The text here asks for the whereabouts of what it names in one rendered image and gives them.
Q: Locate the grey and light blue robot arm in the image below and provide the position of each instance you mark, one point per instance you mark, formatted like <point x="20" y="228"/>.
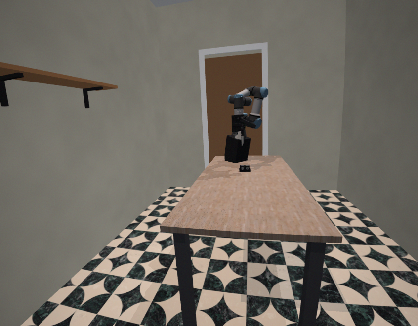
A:
<point x="241" y="99"/>

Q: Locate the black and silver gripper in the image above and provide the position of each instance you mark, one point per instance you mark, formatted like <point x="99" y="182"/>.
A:
<point x="237" y="126"/>

